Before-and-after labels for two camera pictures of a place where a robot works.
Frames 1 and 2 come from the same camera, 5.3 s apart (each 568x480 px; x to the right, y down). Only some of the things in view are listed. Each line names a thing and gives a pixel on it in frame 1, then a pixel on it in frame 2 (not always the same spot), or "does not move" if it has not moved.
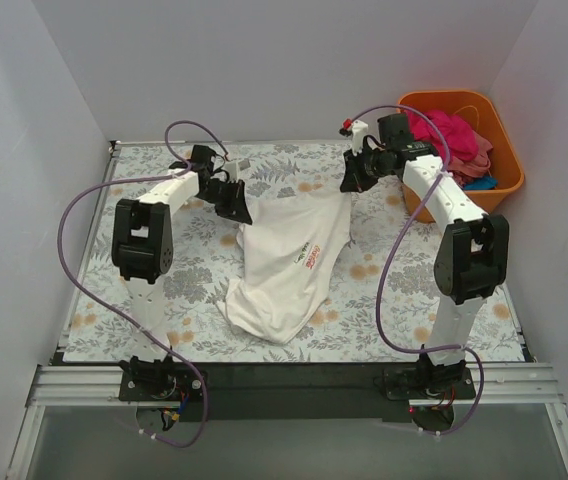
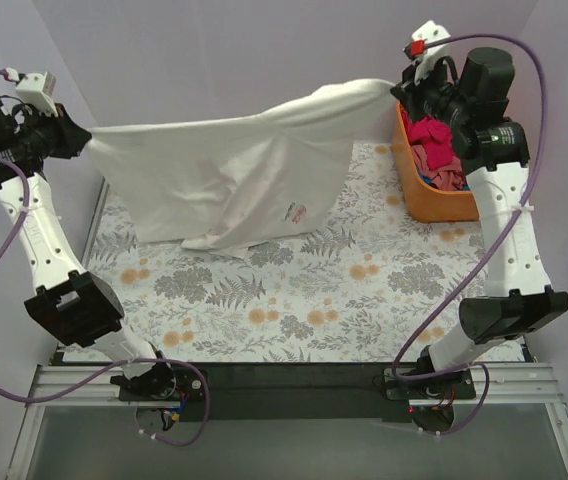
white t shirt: (290, 251) to (224, 183)
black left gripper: (229, 195) to (64, 132)
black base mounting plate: (295, 393) does not move
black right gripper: (356, 170) to (410, 92)
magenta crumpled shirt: (459, 135) does not move
